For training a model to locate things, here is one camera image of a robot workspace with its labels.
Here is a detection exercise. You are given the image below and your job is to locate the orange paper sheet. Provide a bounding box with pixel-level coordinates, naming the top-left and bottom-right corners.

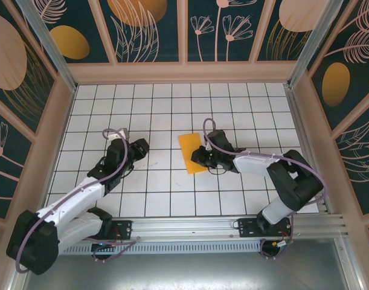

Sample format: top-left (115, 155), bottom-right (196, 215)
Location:
top-left (178, 132), bottom-right (208, 175)

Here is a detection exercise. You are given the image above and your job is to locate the grey metal sheet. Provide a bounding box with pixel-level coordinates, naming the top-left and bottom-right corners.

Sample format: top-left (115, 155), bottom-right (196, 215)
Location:
top-left (21, 253), bottom-right (350, 290)

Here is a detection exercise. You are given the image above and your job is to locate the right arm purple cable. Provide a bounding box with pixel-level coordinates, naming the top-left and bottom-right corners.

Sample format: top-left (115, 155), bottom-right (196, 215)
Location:
top-left (202, 117), bottom-right (327, 260)

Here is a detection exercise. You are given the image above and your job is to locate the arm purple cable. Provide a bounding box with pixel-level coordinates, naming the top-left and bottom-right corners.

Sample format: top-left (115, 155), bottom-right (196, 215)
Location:
top-left (202, 117), bottom-right (327, 260)
top-left (14, 127), bottom-right (136, 273)

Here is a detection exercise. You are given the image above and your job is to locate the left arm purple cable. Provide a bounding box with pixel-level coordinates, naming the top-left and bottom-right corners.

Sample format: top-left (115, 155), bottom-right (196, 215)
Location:
top-left (14, 127), bottom-right (136, 273)

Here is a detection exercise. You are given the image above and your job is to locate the long aluminium mounting rail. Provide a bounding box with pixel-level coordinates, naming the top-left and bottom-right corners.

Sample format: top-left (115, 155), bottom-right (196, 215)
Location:
top-left (19, 213), bottom-right (350, 243)

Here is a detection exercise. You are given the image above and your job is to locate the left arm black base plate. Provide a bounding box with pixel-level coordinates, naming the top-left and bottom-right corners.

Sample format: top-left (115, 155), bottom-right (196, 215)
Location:
top-left (105, 219), bottom-right (133, 241)

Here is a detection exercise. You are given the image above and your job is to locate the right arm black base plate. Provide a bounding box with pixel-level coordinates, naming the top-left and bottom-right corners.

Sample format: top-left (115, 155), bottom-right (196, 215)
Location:
top-left (237, 217), bottom-right (294, 239)

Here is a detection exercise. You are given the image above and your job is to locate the aluminium side rail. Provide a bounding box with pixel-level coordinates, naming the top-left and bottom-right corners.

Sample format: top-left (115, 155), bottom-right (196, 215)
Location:
top-left (284, 84), bottom-right (333, 216)

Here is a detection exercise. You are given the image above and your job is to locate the perforated metal cable tray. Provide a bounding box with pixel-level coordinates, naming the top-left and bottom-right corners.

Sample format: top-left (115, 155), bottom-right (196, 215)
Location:
top-left (56, 241), bottom-right (263, 256)

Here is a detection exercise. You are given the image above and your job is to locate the left base wire connector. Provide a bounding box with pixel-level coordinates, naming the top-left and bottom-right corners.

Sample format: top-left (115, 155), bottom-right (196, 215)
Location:
top-left (92, 240), bottom-right (119, 251)

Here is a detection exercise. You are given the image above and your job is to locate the base wire connector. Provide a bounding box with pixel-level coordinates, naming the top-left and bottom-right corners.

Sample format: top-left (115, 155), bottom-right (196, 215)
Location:
top-left (92, 240), bottom-right (119, 251)
top-left (271, 234), bottom-right (294, 251)

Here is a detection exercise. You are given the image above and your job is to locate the right base wire connector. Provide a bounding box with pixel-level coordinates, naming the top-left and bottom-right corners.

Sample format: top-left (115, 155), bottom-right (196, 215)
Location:
top-left (271, 234), bottom-right (294, 251)

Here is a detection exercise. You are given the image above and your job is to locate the aluminium corner post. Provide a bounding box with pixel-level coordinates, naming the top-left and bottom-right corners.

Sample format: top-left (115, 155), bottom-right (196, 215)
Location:
top-left (287, 0), bottom-right (345, 89)
top-left (16, 0), bottom-right (79, 92)

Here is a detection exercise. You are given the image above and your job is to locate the aluminium frame bar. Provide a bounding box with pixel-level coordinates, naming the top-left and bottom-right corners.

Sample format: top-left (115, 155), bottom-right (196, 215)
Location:
top-left (7, 265), bottom-right (30, 290)
top-left (338, 229), bottom-right (367, 290)

